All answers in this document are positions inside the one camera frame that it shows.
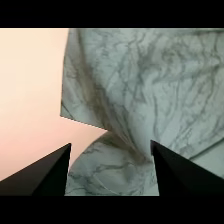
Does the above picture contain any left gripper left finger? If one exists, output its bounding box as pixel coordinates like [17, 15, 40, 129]
[0, 142, 72, 197]

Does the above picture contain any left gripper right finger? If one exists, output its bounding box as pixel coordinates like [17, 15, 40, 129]
[150, 139, 224, 197]

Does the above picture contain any pale marbled garment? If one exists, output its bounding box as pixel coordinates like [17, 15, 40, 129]
[59, 28, 224, 197]

